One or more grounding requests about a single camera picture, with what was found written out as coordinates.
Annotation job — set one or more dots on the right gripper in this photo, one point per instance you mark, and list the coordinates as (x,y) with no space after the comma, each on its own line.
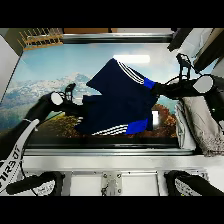
(160,90)

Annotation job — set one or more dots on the navy striped shorts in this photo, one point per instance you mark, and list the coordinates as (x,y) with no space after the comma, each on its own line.
(116,100)

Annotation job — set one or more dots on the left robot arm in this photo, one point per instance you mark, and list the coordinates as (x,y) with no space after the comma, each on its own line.
(20,133)

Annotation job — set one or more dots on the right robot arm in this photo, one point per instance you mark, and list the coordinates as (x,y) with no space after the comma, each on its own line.
(190,88)

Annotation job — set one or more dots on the white garment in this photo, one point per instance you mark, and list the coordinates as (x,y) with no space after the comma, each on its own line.
(183,133)

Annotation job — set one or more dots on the grey garment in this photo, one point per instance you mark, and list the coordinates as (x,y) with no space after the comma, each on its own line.
(203,123)

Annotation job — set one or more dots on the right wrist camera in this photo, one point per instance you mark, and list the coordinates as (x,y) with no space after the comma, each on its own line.
(183,66)

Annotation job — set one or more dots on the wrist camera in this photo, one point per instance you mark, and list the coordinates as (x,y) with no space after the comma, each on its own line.
(183,66)
(69,90)

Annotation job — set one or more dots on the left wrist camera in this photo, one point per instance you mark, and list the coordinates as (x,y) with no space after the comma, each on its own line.
(69,90)

